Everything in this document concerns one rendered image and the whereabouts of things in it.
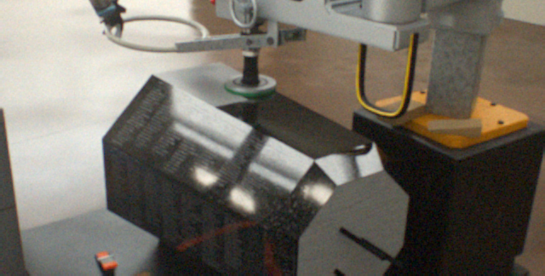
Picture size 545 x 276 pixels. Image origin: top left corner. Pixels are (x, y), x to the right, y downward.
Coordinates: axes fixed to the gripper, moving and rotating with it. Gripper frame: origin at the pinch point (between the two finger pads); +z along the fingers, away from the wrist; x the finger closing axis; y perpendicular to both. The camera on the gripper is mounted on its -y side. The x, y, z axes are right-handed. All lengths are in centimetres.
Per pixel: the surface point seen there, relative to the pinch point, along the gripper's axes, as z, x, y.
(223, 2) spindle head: -38, 68, 38
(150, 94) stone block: 7, 38, 40
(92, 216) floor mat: 90, -3, 25
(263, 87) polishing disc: -4, 87, 37
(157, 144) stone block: 16, 52, 65
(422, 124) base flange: 4, 152, 28
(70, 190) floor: 95, -30, 1
